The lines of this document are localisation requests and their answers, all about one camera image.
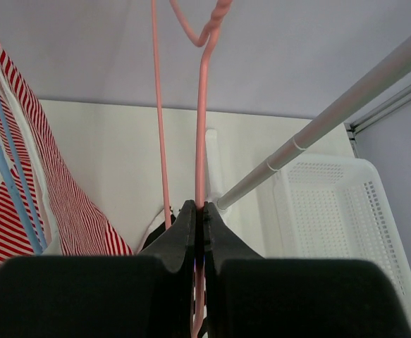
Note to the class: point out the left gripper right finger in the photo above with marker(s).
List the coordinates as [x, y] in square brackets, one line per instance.
[252, 296]

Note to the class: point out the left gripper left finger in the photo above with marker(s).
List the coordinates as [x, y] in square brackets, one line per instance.
[145, 295]

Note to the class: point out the black white striped tank top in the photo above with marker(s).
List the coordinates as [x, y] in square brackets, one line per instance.
[156, 236]

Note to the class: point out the pink wire hanger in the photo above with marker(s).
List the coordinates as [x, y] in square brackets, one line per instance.
[208, 39]

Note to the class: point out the red white striped tank top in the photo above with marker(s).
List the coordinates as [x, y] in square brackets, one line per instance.
[66, 214]

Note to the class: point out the white perforated plastic basket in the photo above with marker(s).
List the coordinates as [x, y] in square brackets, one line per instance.
[321, 206]

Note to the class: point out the white and silver clothes rack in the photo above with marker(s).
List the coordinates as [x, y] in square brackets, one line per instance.
[386, 73]

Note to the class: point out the blue wire hanger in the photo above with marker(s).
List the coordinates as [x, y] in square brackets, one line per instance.
[15, 197]

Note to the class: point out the right aluminium frame post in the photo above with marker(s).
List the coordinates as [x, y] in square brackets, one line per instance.
[377, 114]

